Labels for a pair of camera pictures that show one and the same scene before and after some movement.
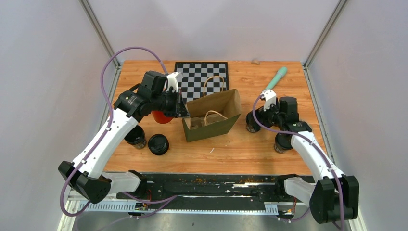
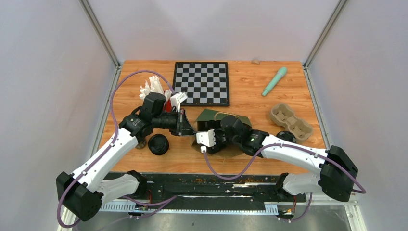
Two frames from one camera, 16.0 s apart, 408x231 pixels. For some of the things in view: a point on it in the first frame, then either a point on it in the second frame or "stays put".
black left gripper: x=182 y=110 to x=184 y=127
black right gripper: x=261 y=114 to x=218 y=146
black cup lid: x=283 y=140 stays put
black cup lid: x=158 y=144 stays put
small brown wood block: x=256 y=61 stays put
